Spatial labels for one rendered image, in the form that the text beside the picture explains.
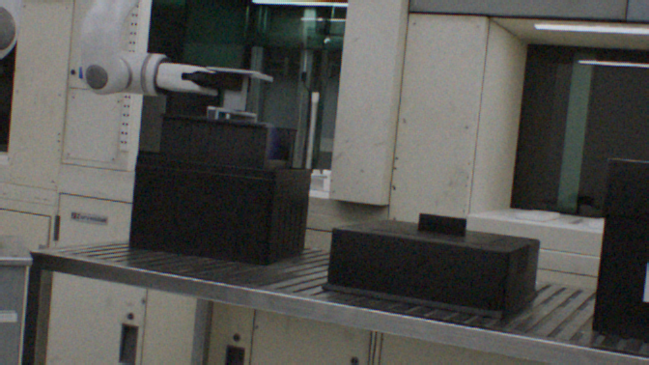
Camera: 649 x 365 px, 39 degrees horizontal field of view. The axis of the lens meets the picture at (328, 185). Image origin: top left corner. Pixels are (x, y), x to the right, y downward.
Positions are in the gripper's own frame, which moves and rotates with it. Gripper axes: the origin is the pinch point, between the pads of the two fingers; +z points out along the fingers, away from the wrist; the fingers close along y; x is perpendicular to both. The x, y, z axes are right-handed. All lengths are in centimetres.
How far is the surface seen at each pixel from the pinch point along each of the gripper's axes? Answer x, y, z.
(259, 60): 15, -119, -35
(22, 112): -11, -40, -71
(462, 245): -23, 33, 50
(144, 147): -16, -60, -46
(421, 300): -32, 32, 45
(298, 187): -19.2, -3.9, 13.7
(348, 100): -0.4, -19.3, 18.2
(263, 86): 7, -121, -34
